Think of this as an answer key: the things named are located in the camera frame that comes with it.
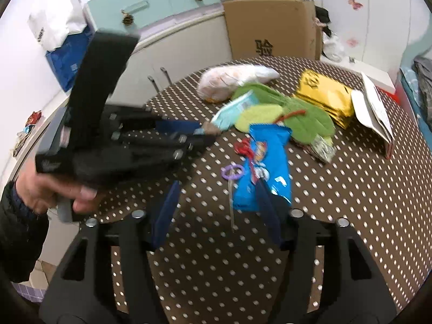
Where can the pink butterfly wall sticker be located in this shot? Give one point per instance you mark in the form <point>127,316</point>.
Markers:
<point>355,2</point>

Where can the white cabinet with teal drawers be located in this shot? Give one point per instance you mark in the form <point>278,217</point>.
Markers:
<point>175,40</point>

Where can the brown striped round table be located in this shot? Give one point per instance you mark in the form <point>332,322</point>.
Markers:
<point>209,276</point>

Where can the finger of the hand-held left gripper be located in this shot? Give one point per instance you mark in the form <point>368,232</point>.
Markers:
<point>199,140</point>
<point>179,126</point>

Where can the person's left hand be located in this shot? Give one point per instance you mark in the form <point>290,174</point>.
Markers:
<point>44,189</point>

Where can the light blue packet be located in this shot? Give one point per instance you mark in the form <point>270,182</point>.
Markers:
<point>233,109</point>

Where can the green striped wrapper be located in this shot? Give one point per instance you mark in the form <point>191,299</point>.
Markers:
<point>320,148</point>

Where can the bed with teal mattress cover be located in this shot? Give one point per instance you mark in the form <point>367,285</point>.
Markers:
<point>418,49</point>

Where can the white plastic food bag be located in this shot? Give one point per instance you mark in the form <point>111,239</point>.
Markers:
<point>229,79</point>

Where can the grey folded quilt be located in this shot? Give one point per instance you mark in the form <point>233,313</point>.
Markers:
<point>424,77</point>

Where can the gold foil packet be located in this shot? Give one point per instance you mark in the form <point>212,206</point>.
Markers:
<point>324,94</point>

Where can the black clothing pile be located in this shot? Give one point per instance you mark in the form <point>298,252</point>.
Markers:
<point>324,17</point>

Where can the brown cardboard box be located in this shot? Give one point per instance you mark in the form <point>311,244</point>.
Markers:
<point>270,23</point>

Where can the person's left forearm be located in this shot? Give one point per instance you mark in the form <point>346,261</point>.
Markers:
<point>18,236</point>

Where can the blue shopping bag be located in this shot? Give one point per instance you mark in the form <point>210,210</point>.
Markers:
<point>65,65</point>

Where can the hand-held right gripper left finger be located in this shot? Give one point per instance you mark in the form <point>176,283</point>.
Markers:
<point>165,214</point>

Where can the light green leaf-shaped mat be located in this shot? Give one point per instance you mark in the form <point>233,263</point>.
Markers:
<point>258,116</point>

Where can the red cabinet with white top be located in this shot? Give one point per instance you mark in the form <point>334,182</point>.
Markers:
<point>376,74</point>

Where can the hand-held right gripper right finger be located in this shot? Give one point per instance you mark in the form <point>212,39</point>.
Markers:
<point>270,214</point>

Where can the pale pink wall sticker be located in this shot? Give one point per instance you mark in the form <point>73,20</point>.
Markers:
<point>352,42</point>

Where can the crumpled white plastic bag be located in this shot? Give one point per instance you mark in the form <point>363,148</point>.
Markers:
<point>334,49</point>

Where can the white open paper box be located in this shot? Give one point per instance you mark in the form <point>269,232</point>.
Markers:
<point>368,111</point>

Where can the colourful small ornament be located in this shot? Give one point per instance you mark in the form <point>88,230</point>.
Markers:
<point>33,119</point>

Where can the blue snack packet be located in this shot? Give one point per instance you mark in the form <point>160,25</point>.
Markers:
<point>270,162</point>

